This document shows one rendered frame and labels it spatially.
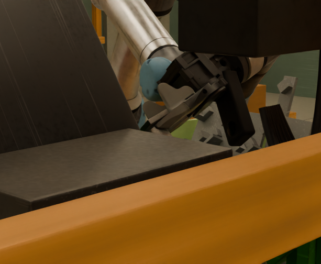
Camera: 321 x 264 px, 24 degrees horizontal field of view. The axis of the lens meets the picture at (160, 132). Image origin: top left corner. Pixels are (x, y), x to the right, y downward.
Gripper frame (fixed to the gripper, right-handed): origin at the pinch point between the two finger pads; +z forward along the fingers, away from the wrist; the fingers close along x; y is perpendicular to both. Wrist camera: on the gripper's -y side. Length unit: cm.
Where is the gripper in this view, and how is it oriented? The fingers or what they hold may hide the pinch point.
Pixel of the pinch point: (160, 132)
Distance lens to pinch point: 110.9
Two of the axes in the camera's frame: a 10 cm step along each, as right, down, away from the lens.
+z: -6.3, 4.7, -6.1
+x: 4.1, -4.7, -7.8
